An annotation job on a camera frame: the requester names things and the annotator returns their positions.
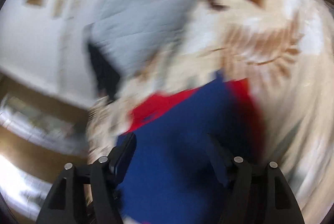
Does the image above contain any cream leaf-pattern fleece blanket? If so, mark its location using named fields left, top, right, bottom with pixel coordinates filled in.
left=87, top=0, right=333, bottom=223

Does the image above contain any black clothes pile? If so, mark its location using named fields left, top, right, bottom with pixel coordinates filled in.
left=87, top=42, right=121, bottom=103

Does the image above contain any red and blue knit sweater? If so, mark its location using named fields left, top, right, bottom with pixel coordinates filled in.
left=119, top=75, right=264, bottom=223

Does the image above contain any wooden glass-panel door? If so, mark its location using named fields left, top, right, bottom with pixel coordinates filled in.
left=1, top=76, right=88, bottom=223

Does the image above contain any grey quilted pillow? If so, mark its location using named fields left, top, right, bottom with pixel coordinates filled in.
left=85, top=0, right=196, bottom=76

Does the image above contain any small beige wall socket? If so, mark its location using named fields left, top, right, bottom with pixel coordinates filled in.
left=52, top=0, right=67, bottom=19

